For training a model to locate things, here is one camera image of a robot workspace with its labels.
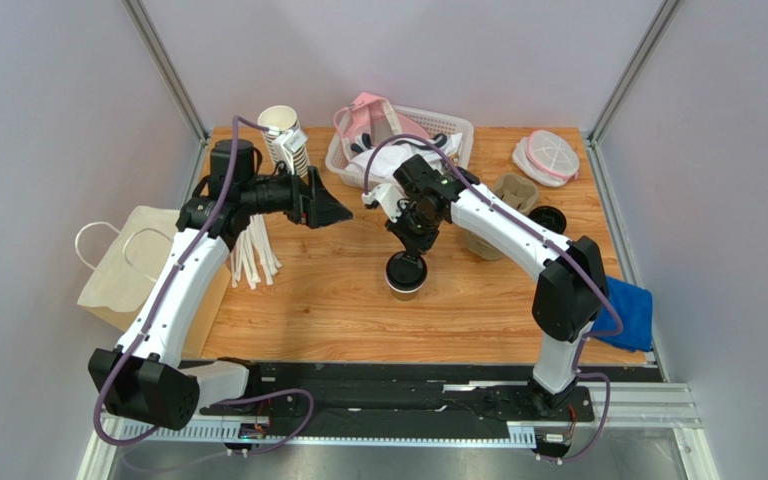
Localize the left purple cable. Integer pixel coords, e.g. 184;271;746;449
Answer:
93;115;315;457

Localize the white plastic basket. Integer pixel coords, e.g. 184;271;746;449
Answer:
324;105;475;190

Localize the stack of pulp cup carriers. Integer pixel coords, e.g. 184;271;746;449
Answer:
460;174;540;262

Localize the brown paper coffee cup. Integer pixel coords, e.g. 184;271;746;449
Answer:
389;283;423;301

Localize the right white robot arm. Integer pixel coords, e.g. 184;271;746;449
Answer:
362;155;608;417

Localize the stack of paper cups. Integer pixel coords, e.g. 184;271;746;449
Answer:
258;105;310;178

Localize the blue cloth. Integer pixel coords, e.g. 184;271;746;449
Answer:
592;277;654;352

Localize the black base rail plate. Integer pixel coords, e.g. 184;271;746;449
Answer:
197;362;659;442

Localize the paper bag with handles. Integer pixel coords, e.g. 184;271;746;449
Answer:
77;206;231;359

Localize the black coffee cup lid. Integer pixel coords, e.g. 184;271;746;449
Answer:
385;251;428;285

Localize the white crumpled plastic bag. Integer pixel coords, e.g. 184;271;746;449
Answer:
344;133;463;181

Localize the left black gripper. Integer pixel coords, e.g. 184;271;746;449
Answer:
240;161;352;229

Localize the pink plastic bag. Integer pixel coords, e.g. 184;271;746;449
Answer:
333;92;430;155

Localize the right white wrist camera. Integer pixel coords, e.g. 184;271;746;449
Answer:
361;183;407;222

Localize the stack of black lids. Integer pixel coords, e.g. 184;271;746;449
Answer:
528;206;567;234

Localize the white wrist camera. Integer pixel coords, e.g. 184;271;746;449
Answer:
361;183;407;222
272;127;308;162

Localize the pile of wrapped straws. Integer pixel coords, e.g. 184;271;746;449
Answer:
229;215;282;290

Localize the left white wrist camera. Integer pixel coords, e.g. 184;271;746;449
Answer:
272;127;308;162

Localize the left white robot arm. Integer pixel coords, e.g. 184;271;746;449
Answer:
88;139;353;430

